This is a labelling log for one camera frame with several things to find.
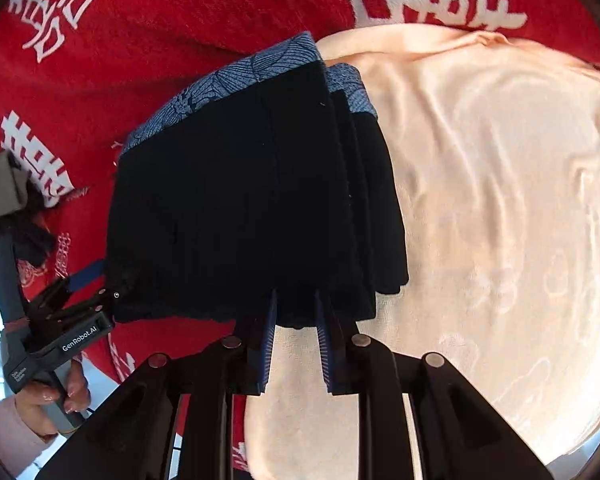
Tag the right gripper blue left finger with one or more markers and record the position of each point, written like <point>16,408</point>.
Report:
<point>265,340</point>

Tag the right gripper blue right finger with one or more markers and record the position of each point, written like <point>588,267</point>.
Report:
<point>334,332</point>

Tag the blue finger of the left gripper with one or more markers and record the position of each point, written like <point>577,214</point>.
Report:
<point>104,300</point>
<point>86,276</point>

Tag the black pants with patterned stripe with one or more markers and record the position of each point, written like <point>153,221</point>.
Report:
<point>266,186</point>

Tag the person's left hand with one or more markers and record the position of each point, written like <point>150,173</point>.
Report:
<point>33,398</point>

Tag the red embroidered cushion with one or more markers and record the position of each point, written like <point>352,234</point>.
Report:
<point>32,277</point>

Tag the black crumpled garment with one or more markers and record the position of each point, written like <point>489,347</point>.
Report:
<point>32,242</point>

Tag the grey folded garment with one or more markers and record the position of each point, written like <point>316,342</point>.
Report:
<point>13,186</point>

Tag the red sofa cover with characters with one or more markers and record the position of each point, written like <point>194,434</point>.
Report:
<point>77,76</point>

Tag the peach satin blanket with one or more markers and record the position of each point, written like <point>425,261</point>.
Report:
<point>495,148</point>

